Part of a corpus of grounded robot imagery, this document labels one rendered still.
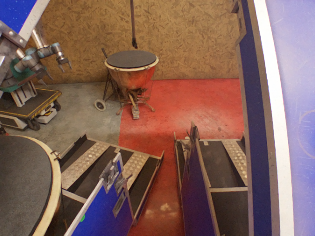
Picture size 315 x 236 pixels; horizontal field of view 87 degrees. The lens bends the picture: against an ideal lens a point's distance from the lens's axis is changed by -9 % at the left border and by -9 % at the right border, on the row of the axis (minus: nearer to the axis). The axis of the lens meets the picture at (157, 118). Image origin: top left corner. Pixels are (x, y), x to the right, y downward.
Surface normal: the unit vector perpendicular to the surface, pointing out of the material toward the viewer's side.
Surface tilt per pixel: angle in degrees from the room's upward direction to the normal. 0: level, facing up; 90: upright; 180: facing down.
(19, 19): 90
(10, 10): 90
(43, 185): 0
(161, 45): 90
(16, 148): 0
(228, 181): 2
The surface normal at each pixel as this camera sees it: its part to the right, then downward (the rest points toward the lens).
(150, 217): 0.00, -0.79
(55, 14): 0.06, 0.61
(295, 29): 0.00, -0.18
